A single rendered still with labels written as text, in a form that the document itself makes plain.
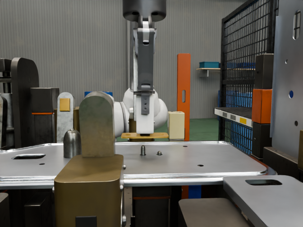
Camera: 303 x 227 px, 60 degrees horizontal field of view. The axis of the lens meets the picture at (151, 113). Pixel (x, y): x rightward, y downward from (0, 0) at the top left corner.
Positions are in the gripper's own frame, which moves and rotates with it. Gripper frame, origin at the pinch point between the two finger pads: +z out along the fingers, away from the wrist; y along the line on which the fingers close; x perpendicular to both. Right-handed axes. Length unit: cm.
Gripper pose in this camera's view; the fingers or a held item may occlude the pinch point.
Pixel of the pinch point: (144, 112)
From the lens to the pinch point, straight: 47.1
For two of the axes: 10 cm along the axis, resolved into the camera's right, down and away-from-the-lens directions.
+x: 10.0, -0.1, 0.6
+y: 0.6, 1.1, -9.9
